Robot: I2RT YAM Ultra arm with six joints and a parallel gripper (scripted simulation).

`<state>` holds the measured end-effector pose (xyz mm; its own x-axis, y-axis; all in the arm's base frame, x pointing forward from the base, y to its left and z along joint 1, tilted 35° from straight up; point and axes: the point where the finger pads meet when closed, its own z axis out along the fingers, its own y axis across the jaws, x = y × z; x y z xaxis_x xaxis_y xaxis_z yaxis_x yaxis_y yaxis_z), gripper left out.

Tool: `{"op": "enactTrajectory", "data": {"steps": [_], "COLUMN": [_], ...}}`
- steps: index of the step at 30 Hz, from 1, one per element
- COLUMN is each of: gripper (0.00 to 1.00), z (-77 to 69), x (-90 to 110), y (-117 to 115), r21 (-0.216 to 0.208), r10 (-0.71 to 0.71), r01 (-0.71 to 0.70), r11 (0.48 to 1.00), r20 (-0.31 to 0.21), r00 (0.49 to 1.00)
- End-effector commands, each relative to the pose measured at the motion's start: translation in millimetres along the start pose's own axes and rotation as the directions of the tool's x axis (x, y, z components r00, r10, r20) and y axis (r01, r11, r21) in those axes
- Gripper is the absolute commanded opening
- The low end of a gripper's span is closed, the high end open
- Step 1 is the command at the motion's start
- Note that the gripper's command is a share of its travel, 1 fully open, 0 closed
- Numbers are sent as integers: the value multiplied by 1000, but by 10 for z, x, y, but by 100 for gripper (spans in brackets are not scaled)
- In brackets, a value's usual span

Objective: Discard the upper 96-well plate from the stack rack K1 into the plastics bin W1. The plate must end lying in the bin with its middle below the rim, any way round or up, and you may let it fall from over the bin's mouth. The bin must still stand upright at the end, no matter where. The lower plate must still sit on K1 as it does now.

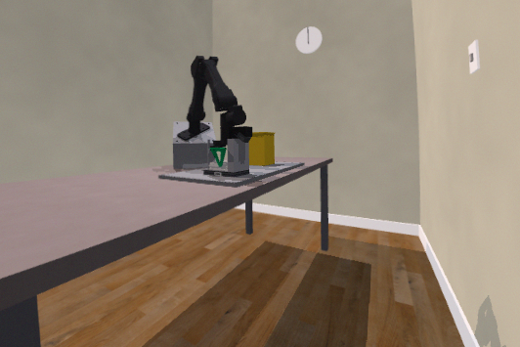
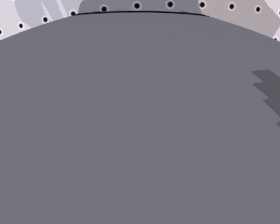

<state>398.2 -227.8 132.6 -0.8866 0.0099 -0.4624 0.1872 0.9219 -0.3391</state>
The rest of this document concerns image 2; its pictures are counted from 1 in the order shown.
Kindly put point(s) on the grey perforated base plate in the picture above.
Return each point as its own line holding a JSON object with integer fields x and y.
{"x": 262, "y": 16}

